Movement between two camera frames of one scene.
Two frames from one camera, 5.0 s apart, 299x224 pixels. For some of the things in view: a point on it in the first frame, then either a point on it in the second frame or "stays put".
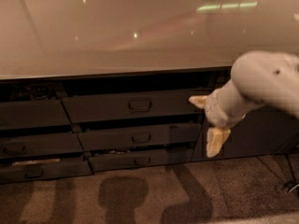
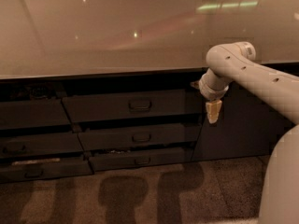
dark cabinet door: [263, 132] stays put
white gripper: [215, 112] to [210, 91]
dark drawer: [40, 145] stays put
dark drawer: [135, 105] stays put
